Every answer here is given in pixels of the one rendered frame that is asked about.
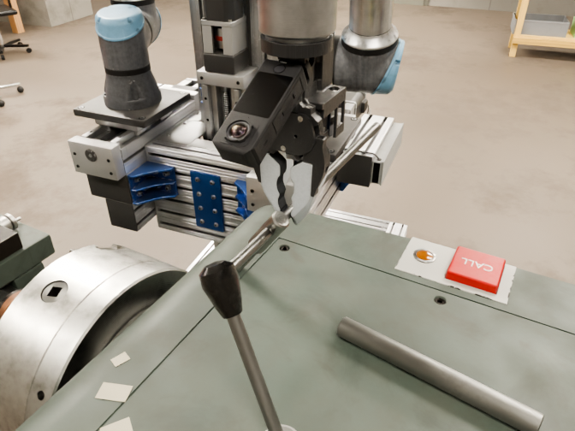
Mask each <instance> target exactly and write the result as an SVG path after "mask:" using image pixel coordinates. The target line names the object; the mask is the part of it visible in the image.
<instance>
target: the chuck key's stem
mask: <svg viewBox="0 0 575 431"><path fill-rule="evenodd" d="M289 223H290V221H289V219H288V216H287V215H286V214H285V213H283V212H281V211H275V212H274V213H273V214H272V215H271V216H270V217H269V219H268V220H267V221H266V222H265V223H264V224H263V225H262V226H261V228H260V229H259V230H258V231H257V232H256V233H255V234H254V235H253V236H252V237H251V238H250V239H249V241H248V244H249V243H250V242H251V241H252V240H253V239H254V238H255V237H256V236H257V235H259V234H260V233H261V232H262V231H263V230H264V229H265V228H268V229H269V230H270V231H271V232H272V233H273V236H272V237H271V238H270V239H269V240H268V241H267V242H266V243H265V244H264V245H263V246H262V247H261V248H260V249H259V250H258V251H257V252H256V253H255V254H253V255H252V256H251V257H250V258H249V259H248V260H247V261H246V262H245V263H244V264H243V265H242V266H241V267H240V268H239V269H238V270H237V271H238V273H239V272H240V271H241V270H242V269H243V268H244V267H245V266H246V265H247V264H248V263H249V262H250V261H251V260H252V259H253V258H254V257H255V256H256V255H257V254H260V253H263V252H264V251H265V250H266V249H267V248H268V247H269V246H270V245H271V244H272V243H273V242H274V241H275V240H276V238H277V237H278V236H279V235H280V234H281V233H282V232H283V231H284V230H285V229H286V228H287V227H288V226H289Z"/></svg>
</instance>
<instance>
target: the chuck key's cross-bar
mask: <svg viewBox="0 0 575 431"><path fill-rule="evenodd" d="M380 129H381V125H380V123H378V122H375V123H373V124H372V125H371V126H370V127H369V128H368V129H367V130H366V131H365V132H364V133H363V134H362V135H361V136H360V137H359V138H358V139H357V140H356V141H355V142H354V143H353V144H352V145H351V146H350V147H349V148H348V149H347V150H346V151H344V152H343V153H342V154H341V155H340V156H339V157H338V158H337V159H336V160H335V161H334V162H333V163H332V164H331V165H330V166H329V169H328V171H327V174H326V178H325V182H324V183H323V185H322V187H323V186H324V185H325V184H326V183H327V182H328V181H329V180H330V179H331V178H332V177H333V176H334V175H335V174H336V173H337V172H338V171H339V170H340V169H341V168H342V167H343V166H344V165H345V164H346V163H347V162H348V161H349V160H350V159H351V158H352V157H353V156H354V155H355V154H356V153H357V152H358V151H359V150H360V149H361V148H362V147H363V146H364V145H365V144H366V143H367V142H368V141H369V140H370V139H371V138H372V137H373V136H374V135H375V134H376V133H377V132H378V131H379V130H380ZM322 187H321V188H322ZM321 188H320V189H321ZM292 208H293V203H291V204H290V205H289V206H288V207H287V208H286V209H285V210H284V211H283V213H285V214H286V215H287V217H288V219H290V218H291V216H290V213H291V211H292ZM272 236H273V233H272V232H271V231H270V230H269V229H268V228H265V229H264V230H263V231H262V232H261V233H260V234H259V235H257V236H256V237H255V238H254V239H253V240H252V241H251V242H250V243H249V244H248V245H247V246H246V247H245V248H244V249H242V250H241V251H240V252H239V253H238V254H237V255H236V256H235V257H234V258H233V259H232V260H231V261H230V262H233V263H234V266H235V267H236V269H237V270H238V269H239V268H240V267H241V266H242V265H243V264H244V263H245V262H246V261H247V260H248V259H249V258H250V257H251V256H252V255H253V254H255V253H256V252H257V251H258V250H259V249H260V248H261V247H262V246H263V245H264V244H265V243H266V242H267V241H268V240H269V239H270V238H271V237H272Z"/></svg>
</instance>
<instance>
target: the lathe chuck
mask: <svg viewBox="0 0 575 431"><path fill-rule="evenodd" d="M111 248H114V249H115V250H110V251H108V250H100V249H98V246H96V245H89V246H85V247H82V248H80V249H78V250H75V251H72V252H70V253H69V254H67V255H65V256H63V257H61V258H59V259H58V260H56V261H55V262H54V263H52V264H51V265H49V266H48V267H47V268H45V269H44V270H43V271H41V272H40V273H39V274H38V275H37V276H35V277H34V278H33V279H32V280H31V281H30V282H29V283H28V284H27V285H26V286H25V287H24V289H23V290H22V291H21V292H20V293H19V294H18V296H17V297H16V298H15V300H14V301H13V302H12V303H11V305H10V306H9V307H8V308H7V310H6V311H5V313H4V314H3V317H2V318H1V320H0V431H15V430H16V429H17V428H18V427H19V426H20V425H21V424H22V423H23V422H24V421H25V420H26V413H27V404H28V400H29V396H30V392H31V390H32V386H33V382H34V379H35V377H36V374H37V373H38V370H39V366H40V364H41V363H42V361H43V359H44V356H45V354H46V352H47V351H48V349H49V347H50V345H51V343H52V341H53V339H54V338H55V337H56V335H57V333H58V332H59V330H60V329H61V328H62V326H63V324H64V323H65V322H66V321H67V319H68V318H69V317H70V316H71V314H72V313H73V312H74V311H75V309H76V308H77V307H78V306H79V305H80V304H81V303H82V302H83V301H84V300H85V299H86V298H87V297H88V296H89V295H90V294H91V293H92V292H93V291H94V290H95V289H96V288H98V287H99V286H100V285H101V284H103V283H104V282H105V281H107V280H108V279H109V278H110V277H112V276H113V275H115V274H117V273H119V272H121V271H122V270H124V269H127V268H129V267H131V266H134V265H136V264H139V263H146V262H161V261H160V260H157V259H156V258H153V257H149V256H147V255H145V254H142V253H140V252H137V251H134V250H131V249H129V248H127V247H125V246H122V245H116V244H113V245H111ZM58 281H62V282H65V283H67V284H68V290H67V292H66V294H65V295H64V296H63V297H62V298H60V299H59V300H57V301H56V302H53V303H45V302H44V301H43V300H42V293H43V291H44V289H45V288H46V287H47V286H49V285H50V284H52V283H54V282H58Z"/></svg>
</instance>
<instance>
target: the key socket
mask: <svg viewBox="0 0 575 431"><path fill-rule="evenodd" d="M67 290H68V284H67V283H65V282H62V281H58V282H54V283H52V284H50V285H49V286H47V287H46V288H45V289H44V291H43V293H42V300H43V301H44V302H45V303H53V302H56V301H57V300H59V299H60V298H62V297H63V296H64V295H65V294H66V292H67Z"/></svg>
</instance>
